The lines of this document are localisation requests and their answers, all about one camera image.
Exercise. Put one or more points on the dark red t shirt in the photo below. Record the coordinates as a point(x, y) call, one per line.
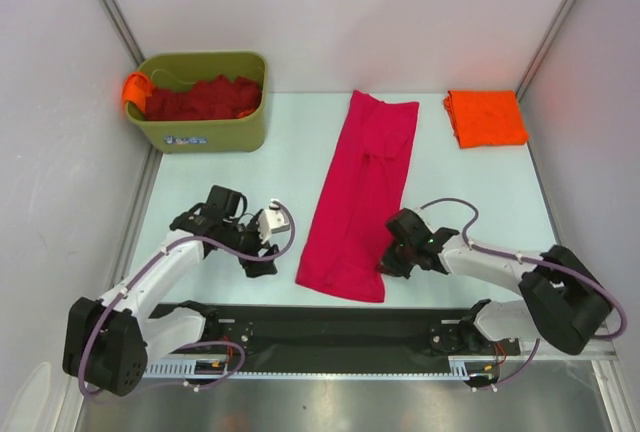
point(218, 99)

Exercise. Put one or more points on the pink t shirt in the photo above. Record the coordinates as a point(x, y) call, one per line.
point(363, 188)

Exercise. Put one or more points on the orange cloth on bin rim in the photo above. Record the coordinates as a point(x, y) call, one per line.
point(137, 88)

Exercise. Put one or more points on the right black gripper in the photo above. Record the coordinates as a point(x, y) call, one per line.
point(404, 270)

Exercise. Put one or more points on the aluminium frame rail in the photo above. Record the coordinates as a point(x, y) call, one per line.
point(598, 350)

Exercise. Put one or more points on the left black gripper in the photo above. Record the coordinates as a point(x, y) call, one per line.
point(258, 266)

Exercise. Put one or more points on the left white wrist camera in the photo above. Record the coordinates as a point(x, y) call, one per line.
point(272, 220)

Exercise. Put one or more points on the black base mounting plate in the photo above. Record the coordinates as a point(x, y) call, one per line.
point(361, 334)

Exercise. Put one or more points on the folded orange t shirt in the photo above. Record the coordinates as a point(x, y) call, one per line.
point(485, 118)

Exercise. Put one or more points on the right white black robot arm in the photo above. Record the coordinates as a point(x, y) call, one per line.
point(559, 300)

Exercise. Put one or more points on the slotted cable duct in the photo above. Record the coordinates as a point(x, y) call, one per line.
point(208, 369)

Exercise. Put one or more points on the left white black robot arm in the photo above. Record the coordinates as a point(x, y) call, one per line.
point(111, 340)

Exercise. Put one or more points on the olive green plastic bin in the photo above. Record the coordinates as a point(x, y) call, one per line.
point(178, 72)

